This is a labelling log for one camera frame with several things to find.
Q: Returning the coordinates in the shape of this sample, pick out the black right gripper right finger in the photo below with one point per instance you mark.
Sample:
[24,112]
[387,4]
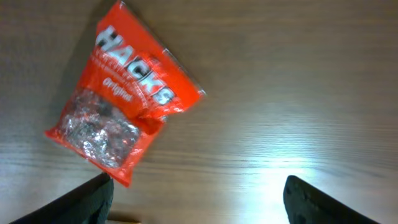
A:
[306,204]

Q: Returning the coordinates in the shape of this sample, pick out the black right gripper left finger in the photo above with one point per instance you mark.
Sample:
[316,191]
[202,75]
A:
[88,203]

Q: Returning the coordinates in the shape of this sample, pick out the red Hacks candy bag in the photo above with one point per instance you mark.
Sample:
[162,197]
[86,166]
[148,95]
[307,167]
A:
[130,85]

